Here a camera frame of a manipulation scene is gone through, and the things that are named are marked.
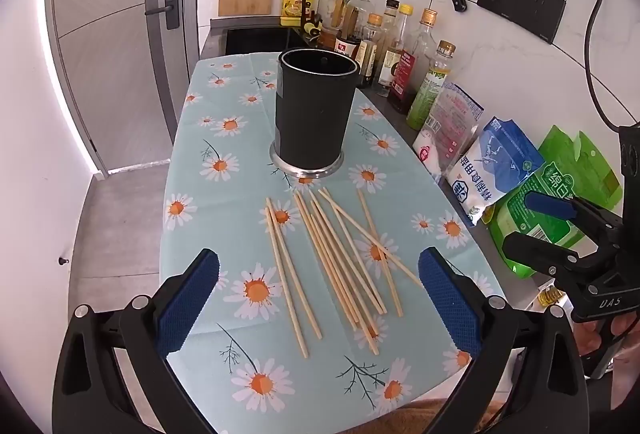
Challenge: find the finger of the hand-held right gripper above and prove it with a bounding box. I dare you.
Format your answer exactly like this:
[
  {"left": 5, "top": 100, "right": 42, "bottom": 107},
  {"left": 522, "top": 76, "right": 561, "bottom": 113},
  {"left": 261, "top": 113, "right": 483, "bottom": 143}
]
[
  {"left": 501, "top": 230, "right": 610, "bottom": 289},
  {"left": 524, "top": 190, "right": 625, "bottom": 261}
]

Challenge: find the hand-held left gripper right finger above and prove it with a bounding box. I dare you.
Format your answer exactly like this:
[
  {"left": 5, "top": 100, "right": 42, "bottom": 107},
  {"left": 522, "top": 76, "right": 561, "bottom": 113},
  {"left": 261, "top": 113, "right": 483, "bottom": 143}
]
[{"left": 417, "top": 246, "right": 591, "bottom": 434}]

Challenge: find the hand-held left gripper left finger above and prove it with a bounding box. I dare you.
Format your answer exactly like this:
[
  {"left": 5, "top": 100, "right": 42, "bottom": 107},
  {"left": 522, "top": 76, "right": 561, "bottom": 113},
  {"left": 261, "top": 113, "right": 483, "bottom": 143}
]
[{"left": 52, "top": 248, "right": 221, "bottom": 434}]

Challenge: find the bunch of wooden chopsticks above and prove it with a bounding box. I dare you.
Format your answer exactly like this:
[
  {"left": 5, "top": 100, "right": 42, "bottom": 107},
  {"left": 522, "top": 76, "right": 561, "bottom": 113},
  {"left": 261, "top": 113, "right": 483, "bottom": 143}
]
[{"left": 265, "top": 186, "right": 423, "bottom": 359}]

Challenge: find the black utensil holder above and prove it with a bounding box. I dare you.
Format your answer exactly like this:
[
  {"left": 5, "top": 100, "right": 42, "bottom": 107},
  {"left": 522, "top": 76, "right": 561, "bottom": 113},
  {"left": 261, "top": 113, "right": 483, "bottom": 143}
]
[{"left": 270, "top": 48, "right": 360, "bottom": 179}]

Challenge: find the person's right hand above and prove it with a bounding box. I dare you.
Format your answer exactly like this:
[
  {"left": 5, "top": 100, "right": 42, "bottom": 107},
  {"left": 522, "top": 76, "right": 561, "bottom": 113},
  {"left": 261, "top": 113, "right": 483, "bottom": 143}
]
[{"left": 575, "top": 313, "right": 640, "bottom": 359}]

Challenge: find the green sugar bag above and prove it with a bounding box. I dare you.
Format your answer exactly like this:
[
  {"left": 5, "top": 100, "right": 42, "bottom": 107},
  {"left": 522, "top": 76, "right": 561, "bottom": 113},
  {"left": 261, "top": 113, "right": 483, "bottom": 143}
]
[{"left": 487, "top": 125, "right": 623, "bottom": 279}]

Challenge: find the blue white salt bag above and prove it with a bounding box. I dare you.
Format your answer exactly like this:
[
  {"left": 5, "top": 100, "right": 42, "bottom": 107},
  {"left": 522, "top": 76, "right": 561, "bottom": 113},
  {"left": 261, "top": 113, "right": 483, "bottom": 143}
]
[{"left": 445, "top": 116, "right": 546, "bottom": 227}]

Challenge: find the clear red printed packet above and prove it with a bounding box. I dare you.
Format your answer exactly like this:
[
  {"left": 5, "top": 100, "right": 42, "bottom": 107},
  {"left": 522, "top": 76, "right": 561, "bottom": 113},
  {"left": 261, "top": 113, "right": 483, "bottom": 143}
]
[{"left": 412, "top": 81, "right": 485, "bottom": 185}]

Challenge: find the daisy print tablecloth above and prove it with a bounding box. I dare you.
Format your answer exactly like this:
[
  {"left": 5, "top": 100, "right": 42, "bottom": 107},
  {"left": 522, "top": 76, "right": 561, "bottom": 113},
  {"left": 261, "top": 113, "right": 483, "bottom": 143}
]
[{"left": 159, "top": 51, "right": 503, "bottom": 426}]

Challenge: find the row of condiment bottles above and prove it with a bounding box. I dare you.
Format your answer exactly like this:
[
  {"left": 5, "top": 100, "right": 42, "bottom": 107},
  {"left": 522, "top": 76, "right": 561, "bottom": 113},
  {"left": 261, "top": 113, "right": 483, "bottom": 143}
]
[{"left": 329, "top": 0, "right": 457, "bottom": 131}]

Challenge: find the black sink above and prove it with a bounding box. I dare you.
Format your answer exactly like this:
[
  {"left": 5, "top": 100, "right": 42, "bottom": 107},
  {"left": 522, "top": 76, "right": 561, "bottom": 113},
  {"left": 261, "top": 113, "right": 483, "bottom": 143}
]
[{"left": 222, "top": 26, "right": 321, "bottom": 56}]

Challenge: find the grey door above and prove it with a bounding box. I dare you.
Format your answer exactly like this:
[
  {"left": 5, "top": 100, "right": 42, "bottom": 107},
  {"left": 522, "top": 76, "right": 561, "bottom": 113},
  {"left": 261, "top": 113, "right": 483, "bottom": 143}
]
[{"left": 45, "top": 0, "right": 201, "bottom": 175}]

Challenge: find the yellow oil jug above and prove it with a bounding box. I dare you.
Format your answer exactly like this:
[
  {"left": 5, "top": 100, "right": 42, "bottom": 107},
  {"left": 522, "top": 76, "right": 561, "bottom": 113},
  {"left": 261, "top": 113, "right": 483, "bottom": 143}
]
[{"left": 280, "top": 0, "right": 317, "bottom": 27}]

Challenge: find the black cable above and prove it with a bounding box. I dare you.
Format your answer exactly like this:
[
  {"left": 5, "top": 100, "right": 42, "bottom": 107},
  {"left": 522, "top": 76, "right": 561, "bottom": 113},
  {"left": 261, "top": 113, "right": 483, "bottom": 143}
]
[{"left": 584, "top": 0, "right": 640, "bottom": 132}]

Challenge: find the black door lock handle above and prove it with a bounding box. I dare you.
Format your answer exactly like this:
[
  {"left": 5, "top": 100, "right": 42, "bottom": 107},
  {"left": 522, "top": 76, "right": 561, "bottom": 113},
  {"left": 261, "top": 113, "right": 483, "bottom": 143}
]
[{"left": 145, "top": 0, "right": 180, "bottom": 31}]

